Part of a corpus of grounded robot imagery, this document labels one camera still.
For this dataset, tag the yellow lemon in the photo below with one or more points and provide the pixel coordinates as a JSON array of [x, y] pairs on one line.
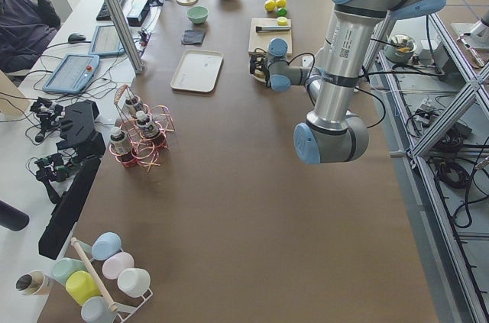
[[281, 3], [270, 5]]

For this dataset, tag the cream rabbit tray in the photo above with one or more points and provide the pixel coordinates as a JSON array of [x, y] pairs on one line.
[[197, 71]]

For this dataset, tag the yellow lemon lower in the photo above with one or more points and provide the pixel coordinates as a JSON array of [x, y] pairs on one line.
[[281, 3]]

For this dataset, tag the wooden cutting board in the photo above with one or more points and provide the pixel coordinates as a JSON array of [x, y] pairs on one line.
[[262, 39]]

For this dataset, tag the seated person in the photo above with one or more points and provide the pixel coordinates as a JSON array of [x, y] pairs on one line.
[[27, 28]]

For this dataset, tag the yellow lemon upper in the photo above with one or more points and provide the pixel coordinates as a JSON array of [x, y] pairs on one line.
[[270, 5]]

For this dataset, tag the tea bottle bottom left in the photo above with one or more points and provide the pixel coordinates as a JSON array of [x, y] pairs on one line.
[[146, 125]]

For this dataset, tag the green lime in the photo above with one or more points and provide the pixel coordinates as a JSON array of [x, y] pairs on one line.
[[282, 12]]

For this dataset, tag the black computer mouse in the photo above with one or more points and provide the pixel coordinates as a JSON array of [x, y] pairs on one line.
[[75, 38]]

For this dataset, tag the tea bottle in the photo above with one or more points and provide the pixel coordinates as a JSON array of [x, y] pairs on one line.
[[146, 125], [119, 140], [133, 105]]

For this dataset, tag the copper wire bottle rack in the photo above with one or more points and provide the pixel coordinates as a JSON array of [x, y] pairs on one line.
[[144, 152]]

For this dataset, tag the pastel cup rack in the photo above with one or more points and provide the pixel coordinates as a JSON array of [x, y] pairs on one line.
[[103, 279]]

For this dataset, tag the grey folded cloth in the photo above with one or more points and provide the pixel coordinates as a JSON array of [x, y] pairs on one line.
[[193, 37]]

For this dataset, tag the teach pendant far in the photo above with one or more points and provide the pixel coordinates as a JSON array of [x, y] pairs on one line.
[[105, 42]]

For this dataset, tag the tea bottle top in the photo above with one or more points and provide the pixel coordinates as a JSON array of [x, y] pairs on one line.
[[133, 105]]

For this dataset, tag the teach pendant near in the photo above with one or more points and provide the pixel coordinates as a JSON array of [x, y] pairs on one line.
[[72, 75]]

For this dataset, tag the green bowl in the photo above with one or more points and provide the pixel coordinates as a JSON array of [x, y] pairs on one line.
[[198, 14]]

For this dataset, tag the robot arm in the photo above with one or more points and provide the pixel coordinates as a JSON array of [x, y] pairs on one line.
[[331, 133], [276, 72]]

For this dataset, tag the lemon half slice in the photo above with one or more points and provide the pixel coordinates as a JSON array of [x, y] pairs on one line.
[[282, 21]]

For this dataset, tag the teach pendant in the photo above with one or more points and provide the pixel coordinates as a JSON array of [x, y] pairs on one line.
[[72, 75], [105, 42]]

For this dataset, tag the tea bottle bottom right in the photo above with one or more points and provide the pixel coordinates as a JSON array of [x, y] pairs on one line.
[[119, 140]]

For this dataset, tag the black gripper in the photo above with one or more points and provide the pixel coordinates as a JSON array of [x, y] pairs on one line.
[[261, 69]]

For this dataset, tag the aluminium frame post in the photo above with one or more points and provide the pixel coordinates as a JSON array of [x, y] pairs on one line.
[[124, 34]]

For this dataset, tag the white round plate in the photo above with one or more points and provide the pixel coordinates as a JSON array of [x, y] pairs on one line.
[[260, 76]]

